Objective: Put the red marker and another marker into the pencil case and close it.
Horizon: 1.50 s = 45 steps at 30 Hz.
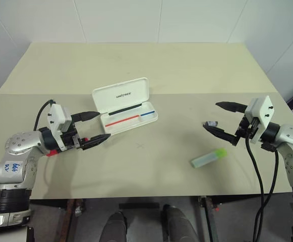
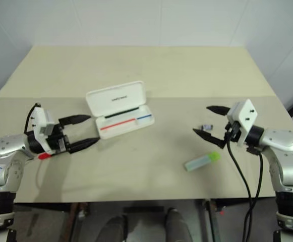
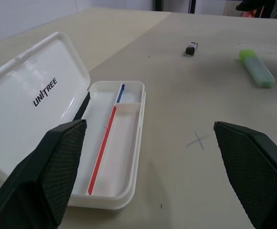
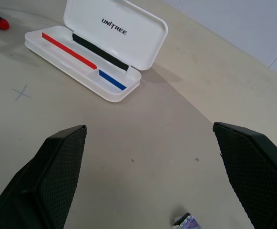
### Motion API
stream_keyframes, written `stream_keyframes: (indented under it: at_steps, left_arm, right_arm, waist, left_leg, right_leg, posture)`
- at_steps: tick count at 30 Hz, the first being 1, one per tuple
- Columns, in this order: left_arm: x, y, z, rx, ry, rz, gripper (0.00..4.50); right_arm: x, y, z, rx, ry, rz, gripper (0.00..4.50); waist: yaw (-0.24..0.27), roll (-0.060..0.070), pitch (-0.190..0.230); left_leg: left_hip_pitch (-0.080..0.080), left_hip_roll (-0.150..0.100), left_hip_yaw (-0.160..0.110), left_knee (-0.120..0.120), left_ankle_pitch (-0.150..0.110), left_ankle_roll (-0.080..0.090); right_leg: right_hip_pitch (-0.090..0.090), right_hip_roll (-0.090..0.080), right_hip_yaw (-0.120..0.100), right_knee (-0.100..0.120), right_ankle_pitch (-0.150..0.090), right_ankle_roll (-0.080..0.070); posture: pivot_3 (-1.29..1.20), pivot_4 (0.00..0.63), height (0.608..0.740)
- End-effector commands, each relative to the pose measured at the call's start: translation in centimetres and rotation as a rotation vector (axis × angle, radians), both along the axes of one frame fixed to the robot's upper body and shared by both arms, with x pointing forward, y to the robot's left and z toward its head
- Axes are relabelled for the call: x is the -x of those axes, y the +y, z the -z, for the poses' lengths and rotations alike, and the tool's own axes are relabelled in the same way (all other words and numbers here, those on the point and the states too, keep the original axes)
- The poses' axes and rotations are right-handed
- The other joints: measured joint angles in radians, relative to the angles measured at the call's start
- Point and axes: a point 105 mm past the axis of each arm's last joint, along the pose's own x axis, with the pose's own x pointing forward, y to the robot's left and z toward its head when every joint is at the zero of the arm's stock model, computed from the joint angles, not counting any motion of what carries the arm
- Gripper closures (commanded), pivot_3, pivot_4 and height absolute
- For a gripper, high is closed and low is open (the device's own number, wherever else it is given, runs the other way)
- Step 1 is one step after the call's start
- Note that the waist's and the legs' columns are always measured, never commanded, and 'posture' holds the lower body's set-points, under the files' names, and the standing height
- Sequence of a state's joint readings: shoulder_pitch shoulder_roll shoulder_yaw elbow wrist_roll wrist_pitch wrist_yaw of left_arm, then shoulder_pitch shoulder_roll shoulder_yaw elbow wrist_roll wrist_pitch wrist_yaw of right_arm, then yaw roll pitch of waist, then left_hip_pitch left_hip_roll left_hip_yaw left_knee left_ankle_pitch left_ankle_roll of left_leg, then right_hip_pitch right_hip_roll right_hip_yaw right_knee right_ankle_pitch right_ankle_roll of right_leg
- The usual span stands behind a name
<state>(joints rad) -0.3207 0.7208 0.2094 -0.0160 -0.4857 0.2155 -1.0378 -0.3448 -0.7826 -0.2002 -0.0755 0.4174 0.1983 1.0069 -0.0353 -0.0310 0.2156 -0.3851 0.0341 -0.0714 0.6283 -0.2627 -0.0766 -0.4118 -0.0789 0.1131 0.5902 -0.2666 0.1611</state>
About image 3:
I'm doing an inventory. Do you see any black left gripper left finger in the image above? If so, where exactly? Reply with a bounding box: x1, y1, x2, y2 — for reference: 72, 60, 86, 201
0, 118, 88, 229

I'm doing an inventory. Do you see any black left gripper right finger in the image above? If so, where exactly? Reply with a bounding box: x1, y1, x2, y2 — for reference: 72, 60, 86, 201
213, 121, 277, 229

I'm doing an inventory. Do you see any white rectangular box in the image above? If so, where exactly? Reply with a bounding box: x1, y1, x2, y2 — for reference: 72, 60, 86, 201
0, 32, 146, 211

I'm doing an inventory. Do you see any green highlighter pen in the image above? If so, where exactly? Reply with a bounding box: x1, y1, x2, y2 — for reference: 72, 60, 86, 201
238, 49, 277, 88

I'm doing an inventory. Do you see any small black eraser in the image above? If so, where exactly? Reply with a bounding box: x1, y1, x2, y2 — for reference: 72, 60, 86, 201
184, 42, 199, 57

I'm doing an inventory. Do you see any orange background object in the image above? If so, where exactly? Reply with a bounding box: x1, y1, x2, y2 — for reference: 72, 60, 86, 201
240, 4, 265, 19

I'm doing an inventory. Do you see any black background object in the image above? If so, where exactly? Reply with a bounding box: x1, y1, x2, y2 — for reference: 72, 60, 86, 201
235, 0, 277, 13

